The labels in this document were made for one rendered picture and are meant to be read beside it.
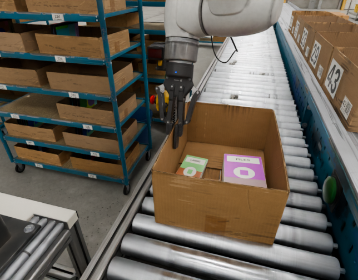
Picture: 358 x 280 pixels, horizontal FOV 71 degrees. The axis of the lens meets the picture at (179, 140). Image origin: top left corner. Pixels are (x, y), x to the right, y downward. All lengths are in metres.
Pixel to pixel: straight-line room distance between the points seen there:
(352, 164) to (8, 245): 0.84
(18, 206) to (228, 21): 0.72
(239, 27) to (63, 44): 1.08
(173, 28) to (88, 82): 0.90
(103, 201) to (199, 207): 1.30
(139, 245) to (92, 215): 1.14
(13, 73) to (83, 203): 0.92
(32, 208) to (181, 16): 0.63
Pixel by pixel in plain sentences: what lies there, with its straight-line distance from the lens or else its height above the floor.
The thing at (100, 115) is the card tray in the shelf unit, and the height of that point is 0.60.
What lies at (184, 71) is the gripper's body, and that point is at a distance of 0.67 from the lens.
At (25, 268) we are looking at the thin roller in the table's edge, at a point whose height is 0.75.
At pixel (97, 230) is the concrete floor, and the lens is 1.68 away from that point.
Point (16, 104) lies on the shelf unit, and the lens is 2.11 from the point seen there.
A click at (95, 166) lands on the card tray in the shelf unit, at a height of 0.19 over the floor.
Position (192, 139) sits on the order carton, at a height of 0.77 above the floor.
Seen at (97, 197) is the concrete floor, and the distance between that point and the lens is 1.87.
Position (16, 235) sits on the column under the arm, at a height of 0.76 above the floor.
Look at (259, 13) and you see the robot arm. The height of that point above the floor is 1.22.
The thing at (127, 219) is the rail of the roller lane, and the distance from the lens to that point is 0.70.
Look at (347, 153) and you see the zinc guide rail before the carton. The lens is 0.79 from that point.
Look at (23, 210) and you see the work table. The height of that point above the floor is 0.75.
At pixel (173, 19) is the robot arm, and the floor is 1.19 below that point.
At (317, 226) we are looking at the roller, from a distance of 0.77.
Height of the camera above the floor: 1.27
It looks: 32 degrees down
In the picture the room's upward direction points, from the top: straight up
